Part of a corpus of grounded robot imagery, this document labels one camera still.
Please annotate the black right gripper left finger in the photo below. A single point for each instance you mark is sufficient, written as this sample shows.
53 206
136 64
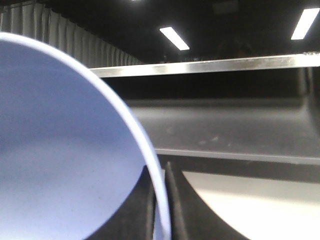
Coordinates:
134 219

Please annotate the ceiling light panel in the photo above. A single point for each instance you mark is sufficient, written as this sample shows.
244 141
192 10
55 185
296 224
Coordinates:
174 38
304 23

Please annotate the grey curtain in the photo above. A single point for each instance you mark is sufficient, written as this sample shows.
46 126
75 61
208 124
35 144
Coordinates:
39 22

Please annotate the light blue plastic bowl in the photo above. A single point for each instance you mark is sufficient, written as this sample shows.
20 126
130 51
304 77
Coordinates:
71 151

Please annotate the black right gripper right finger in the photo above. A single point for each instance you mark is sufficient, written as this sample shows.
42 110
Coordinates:
191 218

